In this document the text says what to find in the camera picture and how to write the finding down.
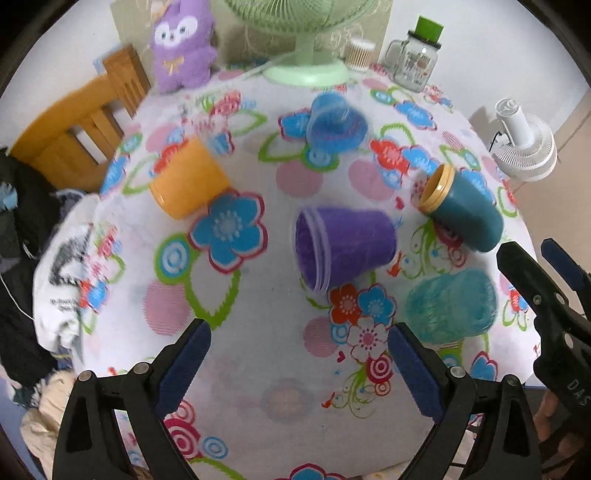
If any thin white cable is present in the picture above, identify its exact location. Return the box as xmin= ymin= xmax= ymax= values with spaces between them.
xmin=0 ymin=272 xmax=35 ymax=321

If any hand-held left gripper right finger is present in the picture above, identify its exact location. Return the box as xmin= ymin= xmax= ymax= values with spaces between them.
xmin=387 ymin=322 xmax=543 ymax=480

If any dark teal cup yellow rim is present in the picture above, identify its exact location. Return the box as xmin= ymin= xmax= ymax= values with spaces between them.
xmin=418 ymin=164 xmax=504 ymax=252

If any purple plastic cup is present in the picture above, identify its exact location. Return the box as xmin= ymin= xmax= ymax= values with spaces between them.
xmin=294 ymin=206 xmax=398 ymax=292

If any wooden chair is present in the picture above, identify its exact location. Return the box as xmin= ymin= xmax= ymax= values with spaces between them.
xmin=9 ymin=45 xmax=153 ymax=192

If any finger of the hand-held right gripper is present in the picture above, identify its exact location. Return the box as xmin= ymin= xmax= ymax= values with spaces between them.
xmin=496 ymin=242 xmax=570 ymax=324
xmin=540 ymin=237 xmax=591 ymax=319

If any orange plastic cup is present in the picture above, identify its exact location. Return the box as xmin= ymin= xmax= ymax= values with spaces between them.
xmin=148 ymin=137 xmax=232 ymax=220

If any green desk fan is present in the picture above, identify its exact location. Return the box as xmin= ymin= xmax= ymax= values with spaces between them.
xmin=217 ymin=0 xmax=384 ymax=88

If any glass jar mug green lid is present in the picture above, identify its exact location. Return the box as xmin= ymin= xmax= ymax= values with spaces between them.
xmin=384 ymin=15 xmax=445 ymax=93

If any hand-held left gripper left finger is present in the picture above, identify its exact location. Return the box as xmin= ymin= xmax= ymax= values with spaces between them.
xmin=53 ymin=318 xmax=213 ymax=480

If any translucent light teal cup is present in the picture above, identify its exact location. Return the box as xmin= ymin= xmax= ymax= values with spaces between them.
xmin=405 ymin=270 xmax=498 ymax=344

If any translucent blue plastic cup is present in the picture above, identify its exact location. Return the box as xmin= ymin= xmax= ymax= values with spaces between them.
xmin=305 ymin=92 xmax=370 ymax=153

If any small white fan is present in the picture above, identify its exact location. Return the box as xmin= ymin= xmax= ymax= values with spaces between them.
xmin=490 ymin=98 xmax=558 ymax=182

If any light cloth bundle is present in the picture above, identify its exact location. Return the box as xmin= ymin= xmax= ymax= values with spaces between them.
xmin=21 ymin=369 xmax=79 ymax=467

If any purple plush toy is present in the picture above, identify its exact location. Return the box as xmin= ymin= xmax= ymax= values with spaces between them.
xmin=150 ymin=0 xmax=219 ymax=95

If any floral tablecloth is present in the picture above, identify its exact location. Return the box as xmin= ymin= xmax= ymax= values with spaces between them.
xmin=34 ymin=69 xmax=543 ymax=480

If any cotton swab container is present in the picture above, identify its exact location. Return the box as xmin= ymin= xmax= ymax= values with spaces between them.
xmin=345 ymin=37 xmax=377 ymax=72

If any dark clothing pile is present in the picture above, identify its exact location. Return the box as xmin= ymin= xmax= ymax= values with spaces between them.
xmin=0 ymin=148 xmax=98 ymax=388

